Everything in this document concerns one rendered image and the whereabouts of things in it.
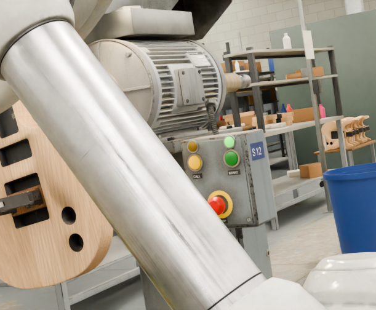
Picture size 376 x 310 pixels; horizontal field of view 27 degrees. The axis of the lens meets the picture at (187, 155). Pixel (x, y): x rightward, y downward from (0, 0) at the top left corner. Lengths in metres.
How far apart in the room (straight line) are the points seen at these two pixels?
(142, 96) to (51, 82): 0.90
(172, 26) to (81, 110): 1.14
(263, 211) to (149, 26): 0.54
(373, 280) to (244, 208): 0.75
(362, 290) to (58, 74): 0.42
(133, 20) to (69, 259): 0.58
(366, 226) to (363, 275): 3.42
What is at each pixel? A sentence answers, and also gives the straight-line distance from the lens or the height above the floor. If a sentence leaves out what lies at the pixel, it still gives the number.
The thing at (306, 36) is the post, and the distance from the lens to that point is 7.71.
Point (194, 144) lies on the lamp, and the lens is 1.66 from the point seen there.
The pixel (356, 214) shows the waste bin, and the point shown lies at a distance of 4.33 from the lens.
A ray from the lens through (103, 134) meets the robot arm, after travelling 0.83.
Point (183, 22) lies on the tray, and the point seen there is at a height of 1.41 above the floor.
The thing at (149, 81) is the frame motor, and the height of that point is 1.26.
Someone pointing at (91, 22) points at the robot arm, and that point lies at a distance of 1.09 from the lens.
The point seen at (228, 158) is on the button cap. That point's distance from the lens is 1.62.
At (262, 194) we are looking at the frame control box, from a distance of 1.65.
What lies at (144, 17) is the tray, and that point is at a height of 1.42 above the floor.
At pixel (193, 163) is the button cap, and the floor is 1.07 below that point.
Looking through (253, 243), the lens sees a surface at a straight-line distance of 1.93.
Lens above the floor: 1.18
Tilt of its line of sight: 3 degrees down
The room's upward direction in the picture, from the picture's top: 9 degrees counter-clockwise
